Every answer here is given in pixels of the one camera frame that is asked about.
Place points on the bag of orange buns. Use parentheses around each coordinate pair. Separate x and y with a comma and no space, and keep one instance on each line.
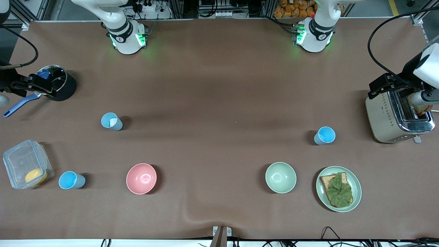
(291,8)

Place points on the silver toaster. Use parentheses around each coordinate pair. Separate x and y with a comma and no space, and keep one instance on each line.
(384,116)

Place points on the green lettuce leaf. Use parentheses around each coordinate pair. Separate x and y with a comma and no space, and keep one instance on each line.
(339,192)

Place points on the metal bracket with post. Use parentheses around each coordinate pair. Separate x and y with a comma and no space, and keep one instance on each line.
(221,236)

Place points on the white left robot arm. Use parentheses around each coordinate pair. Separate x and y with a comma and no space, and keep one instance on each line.
(317,37)

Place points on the brown table cover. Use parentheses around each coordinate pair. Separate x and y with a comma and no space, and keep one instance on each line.
(219,85)

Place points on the white power strip with plugs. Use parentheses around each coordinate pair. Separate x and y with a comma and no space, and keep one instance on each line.
(149,7)

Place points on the dark toast slice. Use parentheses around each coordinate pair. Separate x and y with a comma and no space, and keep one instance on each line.
(422,109)

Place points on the metal corner bracket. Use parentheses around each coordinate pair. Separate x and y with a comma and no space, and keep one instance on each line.
(417,20)
(26,26)

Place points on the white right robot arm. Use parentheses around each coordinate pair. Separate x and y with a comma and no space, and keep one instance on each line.
(125,37)

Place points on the yellow round food piece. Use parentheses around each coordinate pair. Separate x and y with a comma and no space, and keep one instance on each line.
(35,176)

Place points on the clear plastic food container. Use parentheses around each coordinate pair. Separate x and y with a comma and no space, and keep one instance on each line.
(20,161)

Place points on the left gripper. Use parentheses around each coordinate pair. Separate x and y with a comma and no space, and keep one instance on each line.
(408,71)

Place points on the brown bread slice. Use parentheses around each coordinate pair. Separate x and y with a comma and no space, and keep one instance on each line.
(325,181)

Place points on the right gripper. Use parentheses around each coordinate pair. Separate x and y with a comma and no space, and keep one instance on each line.
(5,82)

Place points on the glass lid with blue knob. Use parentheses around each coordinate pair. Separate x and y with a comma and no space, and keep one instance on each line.
(57,73)

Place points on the pale green plate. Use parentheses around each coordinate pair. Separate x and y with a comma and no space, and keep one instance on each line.
(356,192)

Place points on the pink bowl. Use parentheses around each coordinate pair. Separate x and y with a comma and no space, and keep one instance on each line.
(141,178)

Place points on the light blue cup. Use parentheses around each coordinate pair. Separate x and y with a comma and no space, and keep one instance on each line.
(325,134)
(115,125)
(70,180)

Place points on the pale green bowl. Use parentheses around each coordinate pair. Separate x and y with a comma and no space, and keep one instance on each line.
(280,177)

